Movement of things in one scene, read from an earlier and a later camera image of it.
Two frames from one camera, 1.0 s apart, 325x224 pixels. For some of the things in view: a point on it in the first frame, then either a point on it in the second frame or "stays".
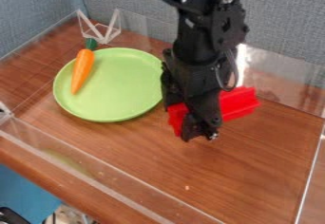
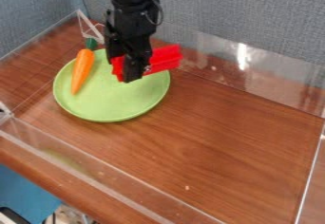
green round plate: [121, 89] stays
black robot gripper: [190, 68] -> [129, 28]
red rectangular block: [236, 100] -> [164, 59]
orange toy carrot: [83, 64] stays
